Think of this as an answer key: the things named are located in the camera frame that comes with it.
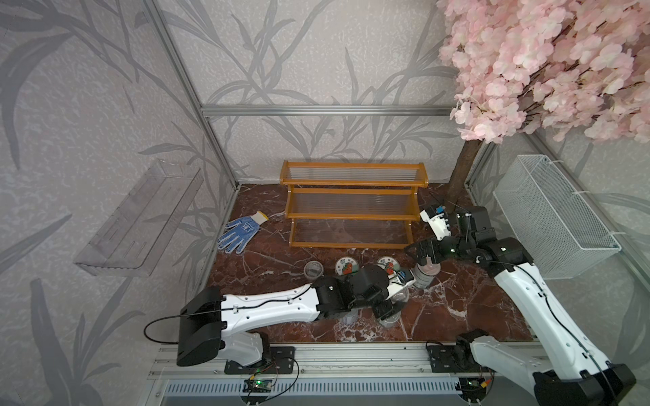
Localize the right circuit board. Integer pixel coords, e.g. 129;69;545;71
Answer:
458;377;492;392

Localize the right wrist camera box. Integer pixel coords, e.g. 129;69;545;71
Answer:
420;206;451;241

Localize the circuit board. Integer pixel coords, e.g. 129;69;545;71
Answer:
243;378;274;393
458;377;492;392

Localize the aluminium wall frame bar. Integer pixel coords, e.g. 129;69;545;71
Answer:
201;105;453;117

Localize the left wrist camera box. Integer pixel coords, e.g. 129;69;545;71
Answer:
388;269;415;299

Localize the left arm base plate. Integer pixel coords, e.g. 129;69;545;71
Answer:
224;346;296;376

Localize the pink cherry blossom tree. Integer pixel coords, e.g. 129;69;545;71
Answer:
436;0;650;206

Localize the tomato lid jar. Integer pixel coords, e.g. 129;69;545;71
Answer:
334;256;360;276
377;256;401;274

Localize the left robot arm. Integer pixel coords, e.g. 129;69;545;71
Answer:
176;264;415;367

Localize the blue white work glove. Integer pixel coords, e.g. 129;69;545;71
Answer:
218;211;269;255

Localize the orange wooden three-tier shelf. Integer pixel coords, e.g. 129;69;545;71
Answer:
280;162;428;250

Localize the left circuit board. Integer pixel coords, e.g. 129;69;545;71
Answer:
243;378;274;393

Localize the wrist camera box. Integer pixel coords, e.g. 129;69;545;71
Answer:
388;269;415;299
420;206;451;241

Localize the aluminium front rail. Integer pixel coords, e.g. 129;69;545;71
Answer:
146;341;575;381

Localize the purple label tin can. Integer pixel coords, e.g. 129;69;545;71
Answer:
340;310;360;326

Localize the white wire mesh basket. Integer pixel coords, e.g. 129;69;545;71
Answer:
494;155;621;279

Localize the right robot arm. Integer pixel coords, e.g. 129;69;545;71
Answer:
405;204;636;405

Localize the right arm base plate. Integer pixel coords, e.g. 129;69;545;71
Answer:
425;341;477;373

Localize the clear acrylic wall shelf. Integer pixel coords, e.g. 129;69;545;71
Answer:
74;159;204;277

